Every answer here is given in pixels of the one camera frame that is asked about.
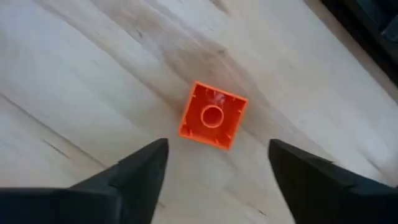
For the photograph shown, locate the black aluminium table frame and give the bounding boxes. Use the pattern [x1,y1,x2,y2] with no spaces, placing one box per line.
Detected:
[320,0,398,85]

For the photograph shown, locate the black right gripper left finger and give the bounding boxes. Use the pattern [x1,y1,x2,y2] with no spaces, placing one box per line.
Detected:
[0,138,170,224]

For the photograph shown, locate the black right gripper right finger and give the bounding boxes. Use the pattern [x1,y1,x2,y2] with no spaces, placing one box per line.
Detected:
[268,138,398,224]

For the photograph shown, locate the orange square brick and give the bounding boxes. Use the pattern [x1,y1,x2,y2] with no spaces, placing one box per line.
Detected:
[178,80,249,151]

